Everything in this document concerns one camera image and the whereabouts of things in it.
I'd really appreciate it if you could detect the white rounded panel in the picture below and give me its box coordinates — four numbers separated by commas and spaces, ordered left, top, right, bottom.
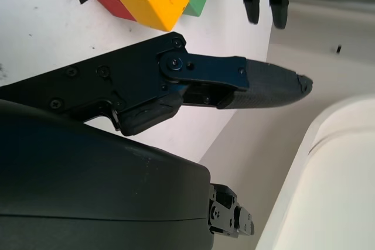
254, 91, 375, 250

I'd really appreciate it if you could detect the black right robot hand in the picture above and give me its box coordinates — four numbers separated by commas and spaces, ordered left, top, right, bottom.
0, 31, 314, 250

